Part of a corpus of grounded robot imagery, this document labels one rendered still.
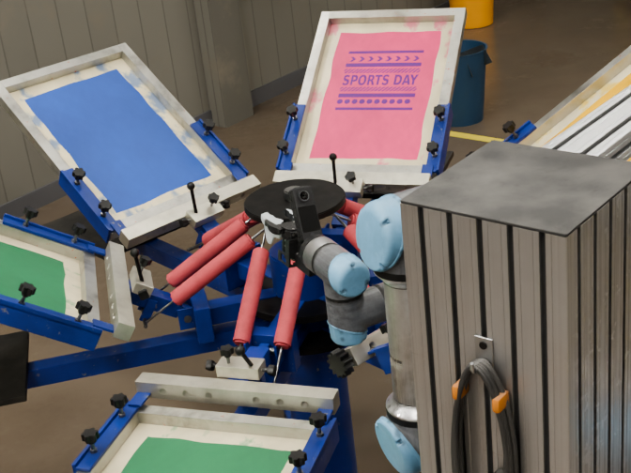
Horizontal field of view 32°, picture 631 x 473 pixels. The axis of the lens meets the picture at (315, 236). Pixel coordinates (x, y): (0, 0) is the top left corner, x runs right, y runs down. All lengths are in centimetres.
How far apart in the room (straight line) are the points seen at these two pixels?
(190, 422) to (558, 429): 163
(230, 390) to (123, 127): 148
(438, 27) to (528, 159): 281
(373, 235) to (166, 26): 610
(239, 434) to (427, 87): 175
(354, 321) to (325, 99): 220
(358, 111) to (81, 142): 103
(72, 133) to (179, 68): 389
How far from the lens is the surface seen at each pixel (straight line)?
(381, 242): 180
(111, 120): 419
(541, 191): 151
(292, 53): 885
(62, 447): 482
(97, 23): 743
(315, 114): 425
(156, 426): 306
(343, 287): 210
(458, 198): 150
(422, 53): 433
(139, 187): 398
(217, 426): 298
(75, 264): 362
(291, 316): 316
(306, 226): 224
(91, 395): 512
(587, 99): 387
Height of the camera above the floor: 263
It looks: 25 degrees down
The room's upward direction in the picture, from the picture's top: 7 degrees counter-clockwise
